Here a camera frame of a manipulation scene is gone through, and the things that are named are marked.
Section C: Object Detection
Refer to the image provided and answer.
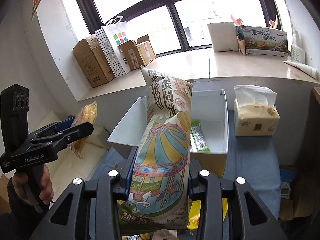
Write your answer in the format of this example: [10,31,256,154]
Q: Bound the low brown cardboard box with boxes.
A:
[279,177,320,222]

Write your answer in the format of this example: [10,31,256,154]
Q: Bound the brown stone ledge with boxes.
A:
[311,86,320,105]

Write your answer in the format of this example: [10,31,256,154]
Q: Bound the landscape print box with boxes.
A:
[241,26,292,57]

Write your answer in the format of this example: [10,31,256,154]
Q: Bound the white bag on sill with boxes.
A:
[207,22,239,52]

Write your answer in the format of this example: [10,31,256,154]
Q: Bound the beige stone windowsill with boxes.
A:
[77,46,320,103]

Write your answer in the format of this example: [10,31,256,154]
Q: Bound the plain yellow snack packet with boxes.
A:
[186,197,228,230]

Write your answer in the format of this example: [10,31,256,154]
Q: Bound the yellow cake packet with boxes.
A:
[69,101,98,159]

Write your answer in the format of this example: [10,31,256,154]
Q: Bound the tall brown cardboard box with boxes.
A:
[73,35,116,88]

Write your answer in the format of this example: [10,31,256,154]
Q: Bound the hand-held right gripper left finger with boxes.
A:
[30,146,139,240]

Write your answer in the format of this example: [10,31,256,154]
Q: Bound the green snack packet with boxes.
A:
[190,120,211,153]

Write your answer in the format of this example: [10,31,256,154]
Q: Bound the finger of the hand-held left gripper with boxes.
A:
[27,122,94,153]
[32,116,77,137]

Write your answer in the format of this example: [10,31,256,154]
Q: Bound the person's left hand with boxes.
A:
[11,166,54,213]

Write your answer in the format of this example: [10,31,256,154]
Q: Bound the white squeeze tube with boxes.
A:
[284,60,319,78]

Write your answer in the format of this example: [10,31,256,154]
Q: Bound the blue printed packet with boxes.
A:
[279,167,297,200]

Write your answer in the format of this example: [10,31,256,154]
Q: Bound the carousel print snack bag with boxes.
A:
[119,65,194,232]

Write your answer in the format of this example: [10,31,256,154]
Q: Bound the brown paper bag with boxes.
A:
[235,25,247,55]

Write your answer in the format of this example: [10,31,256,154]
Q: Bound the white cardboard box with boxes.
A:
[107,89,229,178]

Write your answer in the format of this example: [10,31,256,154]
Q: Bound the polka dot paper bag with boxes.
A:
[95,16,133,78]

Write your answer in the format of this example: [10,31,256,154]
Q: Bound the white plastic bottle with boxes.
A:
[291,30,306,63]

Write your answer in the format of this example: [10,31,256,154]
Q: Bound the open brown cardboard box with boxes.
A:
[117,34,157,71]

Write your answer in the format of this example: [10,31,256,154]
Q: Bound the pink plastic clip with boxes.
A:
[269,15,280,29]
[230,14,243,26]

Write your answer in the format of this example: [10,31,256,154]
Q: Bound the cream tissue pack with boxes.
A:
[234,85,280,137]

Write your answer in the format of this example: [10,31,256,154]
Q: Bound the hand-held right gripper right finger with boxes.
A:
[189,162,290,240]

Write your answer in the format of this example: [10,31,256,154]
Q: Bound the black window frame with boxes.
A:
[69,0,283,55]

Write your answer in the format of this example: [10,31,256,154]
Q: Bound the blue table cloth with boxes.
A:
[90,110,282,240]

